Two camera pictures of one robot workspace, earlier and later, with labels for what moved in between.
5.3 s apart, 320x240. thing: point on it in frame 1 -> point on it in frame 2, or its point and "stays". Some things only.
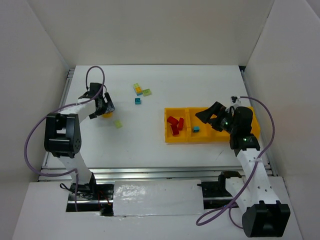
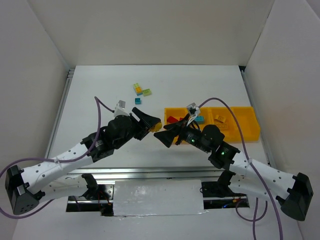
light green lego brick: (146, 92) stays
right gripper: (216, 117) -> (180, 133)
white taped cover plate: (133, 198) stays
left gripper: (107, 106) -> (139, 126)
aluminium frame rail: (156, 173) stays
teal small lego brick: (138, 101) stays
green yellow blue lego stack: (137, 89) stays
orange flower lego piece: (107, 115) -> (157, 127)
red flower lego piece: (173, 121) stays
